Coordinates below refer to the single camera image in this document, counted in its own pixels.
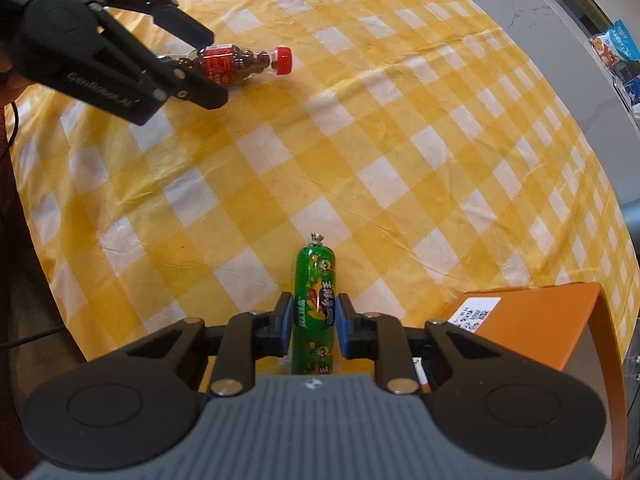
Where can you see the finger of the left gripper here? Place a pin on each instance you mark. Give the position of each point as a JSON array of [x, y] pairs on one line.
[[167, 15], [122, 56]]

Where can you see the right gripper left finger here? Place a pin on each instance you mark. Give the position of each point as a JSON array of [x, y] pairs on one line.
[[247, 338]]

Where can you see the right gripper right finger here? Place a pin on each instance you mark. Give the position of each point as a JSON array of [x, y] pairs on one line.
[[381, 339]]

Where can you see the green sausage stick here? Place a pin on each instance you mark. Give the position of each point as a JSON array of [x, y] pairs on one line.
[[314, 292]]

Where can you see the small cola bottle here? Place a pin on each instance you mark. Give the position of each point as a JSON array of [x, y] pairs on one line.
[[228, 64]]

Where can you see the orange cardboard box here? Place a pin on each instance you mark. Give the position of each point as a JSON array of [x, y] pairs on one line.
[[530, 377]]

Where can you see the yellow checkered tablecloth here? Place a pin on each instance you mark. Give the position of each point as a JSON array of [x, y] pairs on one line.
[[414, 135]]

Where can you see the blue snack bag on counter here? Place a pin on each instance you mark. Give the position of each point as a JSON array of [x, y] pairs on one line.
[[615, 45]]

